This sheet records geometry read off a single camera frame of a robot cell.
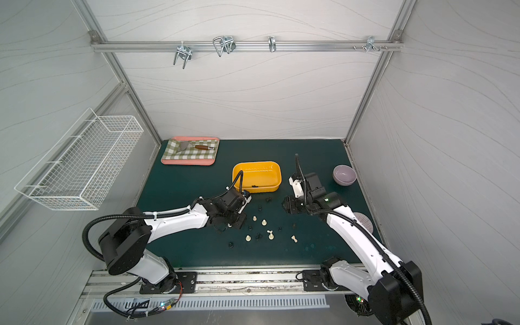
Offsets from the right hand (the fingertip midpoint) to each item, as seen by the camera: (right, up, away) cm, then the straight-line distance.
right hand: (289, 202), depth 80 cm
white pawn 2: (-10, -11, +8) cm, 17 cm away
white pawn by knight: (-7, -15, +4) cm, 17 cm away
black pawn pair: (-12, -15, +4) cm, 20 cm away
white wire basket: (-74, +13, -12) cm, 76 cm away
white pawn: (-14, -9, +9) cm, 19 cm away
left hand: (-18, -9, +6) cm, 21 cm away
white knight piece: (-8, -14, +6) cm, 17 cm away
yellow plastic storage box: (-13, +8, +24) cm, 29 cm away
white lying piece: (+3, -17, +4) cm, 17 cm away
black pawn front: (-24, -18, +2) cm, 30 cm away
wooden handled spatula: (-58, +26, +38) cm, 74 cm away
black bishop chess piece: (-12, -6, +13) cm, 19 cm away
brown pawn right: (+3, -12, +7) cm, 14 cm away
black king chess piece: (-15, +4, +18) cm, 24 cm away
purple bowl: (+31, +9, +22) cm, 39 cm away
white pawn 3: (-17, -16, +3) cm, 23 cm away
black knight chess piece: (-8, -2, +16) cm, 18 cm away
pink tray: (-44, +16, +31) cm, 56 cm away
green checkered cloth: (-53, +22, +35) cm, 67 cm away
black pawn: (-3, -13, +6) cm, 15 cm away
